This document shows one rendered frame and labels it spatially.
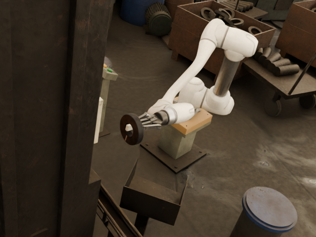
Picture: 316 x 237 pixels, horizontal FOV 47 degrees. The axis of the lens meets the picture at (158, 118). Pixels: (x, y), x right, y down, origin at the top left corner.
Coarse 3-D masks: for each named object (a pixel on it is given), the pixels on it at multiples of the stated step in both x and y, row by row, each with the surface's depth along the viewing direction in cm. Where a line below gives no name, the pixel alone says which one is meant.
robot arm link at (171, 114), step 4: (168, 108) 189; (172, 108) 189; (168, 112) 186; (172, 112) 187; (168, 116) 186; (172, 116) 186; (176, 116) 188; (168, 120) 186; (172, 120) 187; (168, 124) 187
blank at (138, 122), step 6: (126, 114) 174; (132, 114) 173; (120, 120) 179; (126, 120) 175; (132, 120) 171; (138, 120) 171; (120, 126) 180; (132, 126) 172; (138, 126) 169; (126, 132) 178; (138, 132) 169; (126, 138) 178; (132, 138) 174; (138, 138) 170; (132, 144) 175
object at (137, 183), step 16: (128, 176) 165; (128, 192) 161; (144, 192) 175; (160, 192) 178; (176, 192) 181; (128, 208) 166; (144, 208) 164; (160, 208) 161; (176, 208) 158; (144, 224) 180
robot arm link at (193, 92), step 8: (192, 80) 260; (200, 80) 262; (184, 88) 262; (192, 88) 258; (200, 88) 259; (184, 96) 263; (192, 96) 261; (200, 96) 260; (192, 104) 264; (200, 104) 262
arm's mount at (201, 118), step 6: (198, 114) 277; (204, 114) 278; (210, 114) 280; (192, 120) 269; (198, 120) 270; (204, 120) 273; (210, 120) 282; (174, 126) 266; (180, 126) 262; (186, 126) 261; (192, 126) 263; (198, 126) 271; (186, 132) 260
